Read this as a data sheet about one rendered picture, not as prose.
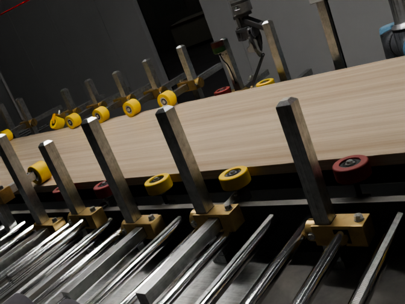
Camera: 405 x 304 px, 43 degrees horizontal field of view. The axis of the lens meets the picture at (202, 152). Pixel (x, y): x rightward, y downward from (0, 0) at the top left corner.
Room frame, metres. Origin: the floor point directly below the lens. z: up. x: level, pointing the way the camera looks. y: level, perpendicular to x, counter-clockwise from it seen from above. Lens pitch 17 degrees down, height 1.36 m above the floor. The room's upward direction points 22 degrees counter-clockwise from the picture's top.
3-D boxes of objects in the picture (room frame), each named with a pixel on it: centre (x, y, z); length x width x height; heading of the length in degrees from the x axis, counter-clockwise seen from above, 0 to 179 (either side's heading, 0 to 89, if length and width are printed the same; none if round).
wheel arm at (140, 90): (2.94, 0.27, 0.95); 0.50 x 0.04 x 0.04; 138
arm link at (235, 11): (2.35, -0.40, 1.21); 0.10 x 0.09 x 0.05; 138
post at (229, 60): (2.37, -0.27, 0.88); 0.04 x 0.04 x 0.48; 48
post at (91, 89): (3.03, 0.47, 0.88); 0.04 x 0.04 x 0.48; 48
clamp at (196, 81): (2.55, -0.07, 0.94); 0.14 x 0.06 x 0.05; 48
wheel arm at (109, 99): (3.11, 0.46, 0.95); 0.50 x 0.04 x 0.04; 138
